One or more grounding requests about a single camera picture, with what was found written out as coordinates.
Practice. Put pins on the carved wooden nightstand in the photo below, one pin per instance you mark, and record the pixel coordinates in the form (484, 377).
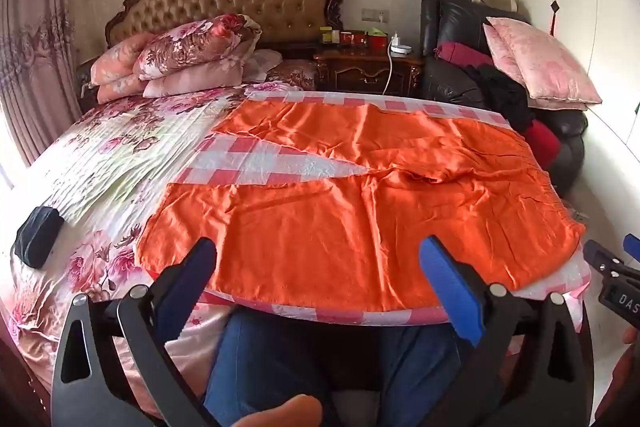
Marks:
(365, 69)

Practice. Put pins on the black leather armchair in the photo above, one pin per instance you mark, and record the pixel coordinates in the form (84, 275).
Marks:
(450, 82)

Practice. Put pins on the floral bedspread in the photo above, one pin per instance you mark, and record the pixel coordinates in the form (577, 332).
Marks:
(100, 147)

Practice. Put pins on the person's bare foot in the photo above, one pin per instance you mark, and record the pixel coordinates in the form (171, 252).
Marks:
(280, 413)

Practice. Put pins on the black pouch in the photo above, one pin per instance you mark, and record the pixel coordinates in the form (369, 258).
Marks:
(37, 237)

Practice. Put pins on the dark floral pillow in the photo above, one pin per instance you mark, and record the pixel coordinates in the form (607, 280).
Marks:
(295, 74)

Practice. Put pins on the maroon cloth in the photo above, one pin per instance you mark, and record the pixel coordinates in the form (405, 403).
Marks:
(462, 53)

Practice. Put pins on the pink patterned curtain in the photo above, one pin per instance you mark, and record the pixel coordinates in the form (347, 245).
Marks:
(35, 57)

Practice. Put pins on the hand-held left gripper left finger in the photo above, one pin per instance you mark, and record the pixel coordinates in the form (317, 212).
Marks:
(192, 274)

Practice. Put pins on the white round device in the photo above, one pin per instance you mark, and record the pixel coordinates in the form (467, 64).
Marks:
(401, 50)

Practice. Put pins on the plain pink pillow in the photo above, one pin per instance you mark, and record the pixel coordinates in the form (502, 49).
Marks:
(195, 79)

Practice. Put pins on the red cloth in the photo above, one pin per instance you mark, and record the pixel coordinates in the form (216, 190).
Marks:
(542, 137)

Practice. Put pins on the person's right hand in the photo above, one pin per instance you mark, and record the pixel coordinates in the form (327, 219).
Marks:
(631, 337)

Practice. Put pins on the orange pants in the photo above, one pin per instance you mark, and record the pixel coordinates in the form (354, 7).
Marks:
(320, 232)

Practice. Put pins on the large pink satin pillow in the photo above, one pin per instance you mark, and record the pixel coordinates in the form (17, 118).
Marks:
(540, 62)

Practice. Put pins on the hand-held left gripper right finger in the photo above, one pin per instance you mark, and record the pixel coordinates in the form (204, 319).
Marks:
(450, 292)

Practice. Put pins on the white wardrobe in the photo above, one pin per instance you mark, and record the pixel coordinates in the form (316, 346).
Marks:
(595, 7)

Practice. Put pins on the pale small pillow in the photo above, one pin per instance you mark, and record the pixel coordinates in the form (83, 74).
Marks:
(262, 63)

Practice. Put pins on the wall socket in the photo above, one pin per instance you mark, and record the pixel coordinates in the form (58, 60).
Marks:
(375, 15)

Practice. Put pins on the black clothes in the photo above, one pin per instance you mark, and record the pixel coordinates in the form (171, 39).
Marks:
(502, 94)

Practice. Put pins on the pink white checkered sheet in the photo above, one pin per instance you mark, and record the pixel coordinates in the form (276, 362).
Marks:
(240, 159)

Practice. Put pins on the red hanging knot ornament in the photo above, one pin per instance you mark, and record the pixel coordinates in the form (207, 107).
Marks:
(554, 9)

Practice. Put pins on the pink patterned pillow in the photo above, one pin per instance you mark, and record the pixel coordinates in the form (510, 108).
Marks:
(120, 91)
(117, 57)

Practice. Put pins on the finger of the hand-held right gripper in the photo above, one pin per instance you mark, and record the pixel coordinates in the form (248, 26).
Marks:
(632, 247)
(600, 257)

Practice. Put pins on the person's legs in blue jeans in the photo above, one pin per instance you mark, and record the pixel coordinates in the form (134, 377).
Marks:
(265, 357)

